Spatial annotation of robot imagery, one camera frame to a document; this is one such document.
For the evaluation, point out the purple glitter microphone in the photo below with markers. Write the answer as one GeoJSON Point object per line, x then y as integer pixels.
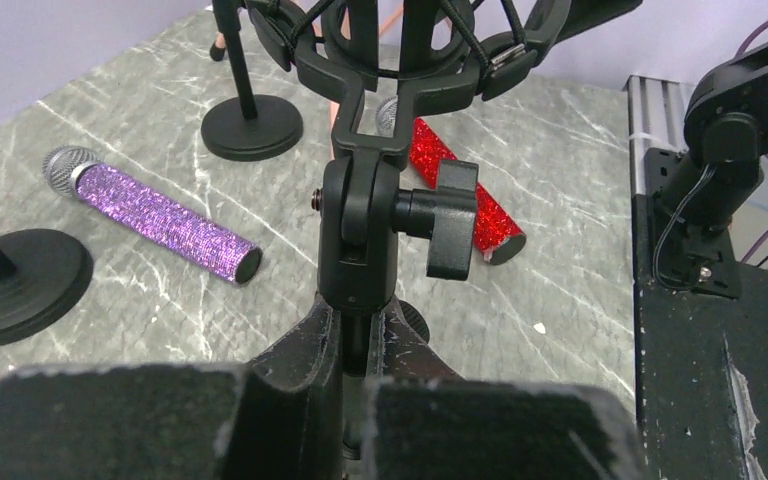
{"type": "Point", "coordinates": [79, 173]}

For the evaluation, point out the black round-base mic stand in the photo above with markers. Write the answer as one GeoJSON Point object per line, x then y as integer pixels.
{"type": "Point", "coordinates": [250, 126]}

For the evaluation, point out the red glitter microphone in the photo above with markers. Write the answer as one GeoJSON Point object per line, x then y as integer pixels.
{"type": "Point", "coordinates": [495, 234]}

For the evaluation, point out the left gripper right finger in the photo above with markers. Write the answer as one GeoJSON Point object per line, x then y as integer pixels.
{"type": "Point", "coordinates": [423, 421]}

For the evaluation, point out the black tripod shock-mount stand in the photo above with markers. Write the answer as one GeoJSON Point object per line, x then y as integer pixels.
{"type": "Point", "coordinates": [333, 47]}

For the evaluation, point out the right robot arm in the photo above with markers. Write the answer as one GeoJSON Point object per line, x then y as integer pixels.
{"type": "Point", "coordinates": [726, 135]}

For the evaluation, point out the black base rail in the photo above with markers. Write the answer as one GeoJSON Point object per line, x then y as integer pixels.
{"type": "Point", "coordinates": [701, 356]}

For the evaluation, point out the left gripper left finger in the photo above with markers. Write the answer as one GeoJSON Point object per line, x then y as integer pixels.
{"type": "Point", "coordinates": [277, 416]}

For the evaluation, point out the black round-base clip stand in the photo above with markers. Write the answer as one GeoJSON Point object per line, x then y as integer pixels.
{"type": "Point", "coordinates": [44, 273]}

